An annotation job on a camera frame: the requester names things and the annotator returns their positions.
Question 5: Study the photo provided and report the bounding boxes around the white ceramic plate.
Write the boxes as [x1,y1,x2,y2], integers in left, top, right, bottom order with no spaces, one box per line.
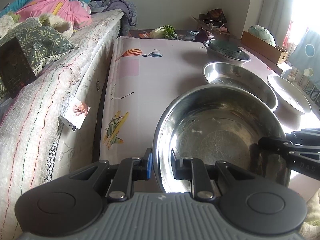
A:
[267,74,311,115]

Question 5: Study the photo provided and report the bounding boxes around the large steel basin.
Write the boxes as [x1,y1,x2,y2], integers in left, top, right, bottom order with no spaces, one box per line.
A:
[152,85,290,193]

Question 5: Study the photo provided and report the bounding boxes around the medium steel basin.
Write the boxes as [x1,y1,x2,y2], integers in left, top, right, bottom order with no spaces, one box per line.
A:
[202,62,278,112]

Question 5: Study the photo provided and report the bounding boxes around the small steel bowl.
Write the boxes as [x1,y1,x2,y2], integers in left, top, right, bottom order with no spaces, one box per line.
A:
[203,39,251,67]

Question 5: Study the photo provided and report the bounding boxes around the teal ceramic bowl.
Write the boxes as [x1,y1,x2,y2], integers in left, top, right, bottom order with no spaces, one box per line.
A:
[209,39,241,58]

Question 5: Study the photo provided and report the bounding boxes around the blue patterned hanging sheet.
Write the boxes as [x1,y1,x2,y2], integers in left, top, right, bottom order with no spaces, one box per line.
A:
[289,30,319,82]

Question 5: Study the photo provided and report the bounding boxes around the mattress paper tag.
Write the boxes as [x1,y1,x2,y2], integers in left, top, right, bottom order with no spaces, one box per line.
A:
[61,97,91,132]

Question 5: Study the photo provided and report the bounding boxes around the large brown grey carton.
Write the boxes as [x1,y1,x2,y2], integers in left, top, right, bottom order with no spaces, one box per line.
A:
[229,36,292,79]

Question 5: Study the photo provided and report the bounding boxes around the long brown cardboard box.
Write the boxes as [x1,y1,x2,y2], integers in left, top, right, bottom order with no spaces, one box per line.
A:
[241,31,287,64]

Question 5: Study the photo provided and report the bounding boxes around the green plastic bag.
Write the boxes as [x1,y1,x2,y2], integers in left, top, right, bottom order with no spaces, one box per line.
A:
[248,24,276,47]

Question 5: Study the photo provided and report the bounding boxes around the bok choy cabbage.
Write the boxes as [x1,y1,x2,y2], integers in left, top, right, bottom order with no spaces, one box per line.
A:
[150,25,178,40]

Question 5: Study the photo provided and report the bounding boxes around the grey curtain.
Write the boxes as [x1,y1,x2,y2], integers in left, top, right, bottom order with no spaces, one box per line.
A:
[258,0,293,37]

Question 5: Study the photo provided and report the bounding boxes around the open cardboard box clutter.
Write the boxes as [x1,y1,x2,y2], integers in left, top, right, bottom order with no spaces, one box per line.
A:
[191,8,230,35]

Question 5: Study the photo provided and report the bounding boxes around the white fluffy blanket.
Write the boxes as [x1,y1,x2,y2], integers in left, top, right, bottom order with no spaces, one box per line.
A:
[1,11,73,39]

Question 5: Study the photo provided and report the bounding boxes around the green floral pillow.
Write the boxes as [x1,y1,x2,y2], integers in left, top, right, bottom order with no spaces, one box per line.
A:
[1,18,76,102]

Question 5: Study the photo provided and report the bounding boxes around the black smartphone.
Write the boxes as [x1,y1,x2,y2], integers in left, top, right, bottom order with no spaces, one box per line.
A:
[1,38,36,98]

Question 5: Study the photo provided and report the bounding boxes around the purple grey clothes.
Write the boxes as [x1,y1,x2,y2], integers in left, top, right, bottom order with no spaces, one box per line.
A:
[88,0,137,36]

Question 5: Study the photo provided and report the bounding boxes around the pink and teal quilt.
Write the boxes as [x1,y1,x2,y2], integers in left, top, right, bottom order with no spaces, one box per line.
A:
[1,0,92,29]

